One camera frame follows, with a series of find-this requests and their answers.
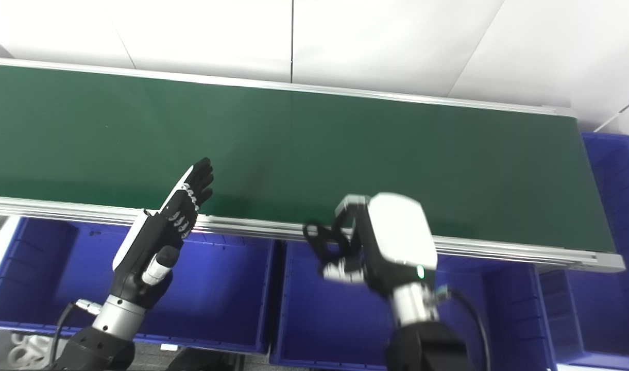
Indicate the black base part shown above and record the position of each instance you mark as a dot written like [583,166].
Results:
[206,360]

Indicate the green conveyor belt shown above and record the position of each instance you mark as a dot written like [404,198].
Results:
[314,154]
[242,227]

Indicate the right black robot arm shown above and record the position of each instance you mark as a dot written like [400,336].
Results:
[422,345]

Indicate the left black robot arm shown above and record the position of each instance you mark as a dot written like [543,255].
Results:
[103,340]

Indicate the black flanged machine part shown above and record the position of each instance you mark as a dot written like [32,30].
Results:
[319,240]

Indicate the blue plastic bin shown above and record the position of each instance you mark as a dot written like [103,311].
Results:
[324,319]
[226,288]
[618,206]

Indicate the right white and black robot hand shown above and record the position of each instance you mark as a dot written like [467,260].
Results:
[396,237]

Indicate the white plastic clutter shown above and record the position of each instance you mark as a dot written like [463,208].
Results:
[31,351]

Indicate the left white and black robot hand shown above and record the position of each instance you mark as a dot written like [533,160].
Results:
[144,257]

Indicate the thin grey rod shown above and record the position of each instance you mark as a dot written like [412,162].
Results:
[615,115]

